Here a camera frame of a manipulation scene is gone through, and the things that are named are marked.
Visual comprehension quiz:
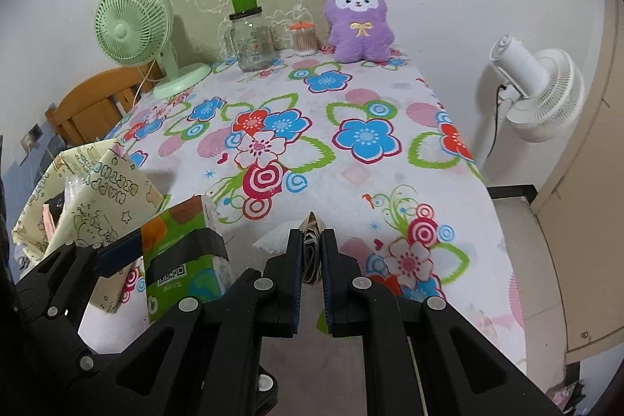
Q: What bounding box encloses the white cloth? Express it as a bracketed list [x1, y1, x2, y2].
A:
[252, 223, 293, 258]

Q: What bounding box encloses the wall socket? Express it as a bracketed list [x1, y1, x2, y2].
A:
[22, 124, 44, 151]

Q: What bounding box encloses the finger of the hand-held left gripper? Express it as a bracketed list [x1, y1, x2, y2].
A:
[14, 231, 147, 416]
[256, 362, 281, 408]

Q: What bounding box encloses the purple plush rabbit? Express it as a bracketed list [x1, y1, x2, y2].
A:
[319, 0, 397, 63]

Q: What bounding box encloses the black fan cable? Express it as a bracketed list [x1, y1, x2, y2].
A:
[490, 82, 510, 151]

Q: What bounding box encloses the green desk fan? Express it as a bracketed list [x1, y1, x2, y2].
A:
[94, 0, 213, 100]

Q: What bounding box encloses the white standing fan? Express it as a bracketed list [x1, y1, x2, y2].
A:
[473, 34, 586, 173]

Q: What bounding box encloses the beige door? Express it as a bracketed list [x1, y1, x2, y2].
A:
[529, 0, 624, 416]

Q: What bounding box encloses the patterned paper gift bag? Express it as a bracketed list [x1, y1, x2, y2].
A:
[12, 139, 164, 314]

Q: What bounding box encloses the glass jar mug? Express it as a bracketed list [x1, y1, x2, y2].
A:
[224, 7, 276, 72]

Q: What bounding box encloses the small jar with orange lid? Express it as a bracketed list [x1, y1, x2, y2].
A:
[290, 21, 319, 56]

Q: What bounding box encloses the green tissue pack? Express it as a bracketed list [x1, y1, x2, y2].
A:
[140, 195, 231, 324]

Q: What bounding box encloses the wooden chair back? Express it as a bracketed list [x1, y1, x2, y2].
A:
[46, 66, 161, 146]

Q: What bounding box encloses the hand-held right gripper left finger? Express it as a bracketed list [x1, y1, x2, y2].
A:
[92, 228, 305, 416]

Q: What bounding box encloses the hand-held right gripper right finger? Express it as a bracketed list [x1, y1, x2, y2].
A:
[319, 228, 566, 416]

